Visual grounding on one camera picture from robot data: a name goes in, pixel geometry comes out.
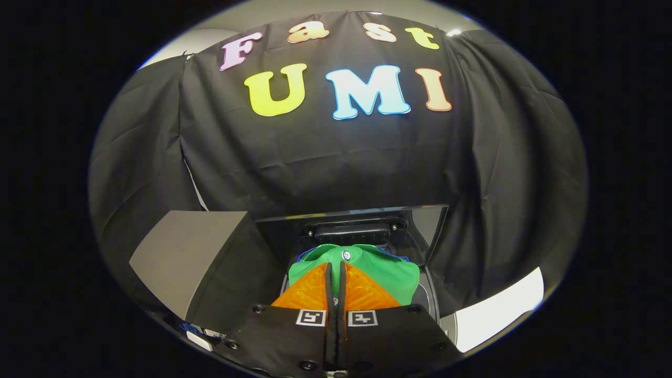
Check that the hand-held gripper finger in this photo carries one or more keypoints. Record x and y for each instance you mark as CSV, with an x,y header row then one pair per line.
x,y
329,294
342,294

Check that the green polo shirt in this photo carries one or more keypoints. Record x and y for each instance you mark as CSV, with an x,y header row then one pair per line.
x,y
391,278

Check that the grey washing machine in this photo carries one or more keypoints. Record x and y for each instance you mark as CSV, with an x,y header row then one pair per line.
x,y
429,302

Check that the black backdrop cloth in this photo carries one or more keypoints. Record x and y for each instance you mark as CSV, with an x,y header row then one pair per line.
x,y
325,157

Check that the grey cabinet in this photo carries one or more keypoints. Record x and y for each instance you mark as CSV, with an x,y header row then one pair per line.
x,y
184,247

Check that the white sheet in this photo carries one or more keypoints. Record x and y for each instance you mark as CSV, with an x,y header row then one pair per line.
x,y
499,315

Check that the ceiling light panel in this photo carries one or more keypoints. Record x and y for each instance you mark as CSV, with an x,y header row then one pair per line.
x,y
454,32

